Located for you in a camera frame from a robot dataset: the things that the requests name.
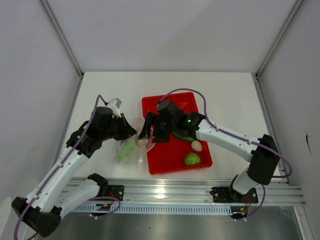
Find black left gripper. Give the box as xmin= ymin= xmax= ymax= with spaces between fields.
xmin=100 ymin=112 xmax=137 ymax=141

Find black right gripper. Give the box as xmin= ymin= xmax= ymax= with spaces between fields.
xmin=138 ymin=112 xmax=177 ymax=144

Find light green cucumber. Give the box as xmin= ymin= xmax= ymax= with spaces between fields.
xmin=116 ymin=139 xmax=137 ymax=163

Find clear dotted zip bag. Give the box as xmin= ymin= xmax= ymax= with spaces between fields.
xmin=114 ymin=117 xmax=156 ymax=166

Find green chili pepper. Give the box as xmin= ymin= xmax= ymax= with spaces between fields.
xmin=172 ymin=132 xmax=195 ymax=143

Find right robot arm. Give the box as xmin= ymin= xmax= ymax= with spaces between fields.
xmin=138 ymin=100 xmax=280 ymax=202

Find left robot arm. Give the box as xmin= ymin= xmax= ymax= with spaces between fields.
xmin=11 ymin=98 xmax=137 ymax=238

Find red plastic tray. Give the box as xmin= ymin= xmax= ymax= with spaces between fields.
xmin=147 ymin=91 xmax=213 ymax=175

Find white egg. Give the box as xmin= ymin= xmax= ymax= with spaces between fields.
xmin=191 ymin=140 xmax=203 ymax=152

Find green custard apple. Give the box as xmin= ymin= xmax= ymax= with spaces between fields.
xmin=184 ymin=152 xmax=201 ymax=167

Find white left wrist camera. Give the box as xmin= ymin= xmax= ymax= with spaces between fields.
xmin=106 ymin=98 xmax=122 ymax=116

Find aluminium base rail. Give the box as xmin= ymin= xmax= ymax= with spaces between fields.
xmin=31 ymin=177 xmax=306 ymax=208

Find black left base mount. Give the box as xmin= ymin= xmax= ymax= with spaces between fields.
xmin=107 ymin=185 xmax=125 ymax=201

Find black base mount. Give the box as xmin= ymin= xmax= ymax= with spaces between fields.
xmin=107 ymin=185 xmax=125 ymax=201
xmin=209 ymin=186 xmax=259 ymax=204

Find white slotted cable duct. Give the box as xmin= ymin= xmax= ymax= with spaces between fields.
xmin=72 ymin=202 xmax=232 ymax=216

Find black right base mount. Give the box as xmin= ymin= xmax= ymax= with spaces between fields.
xmin=209 ymin=186 xmax=259 ymax=204

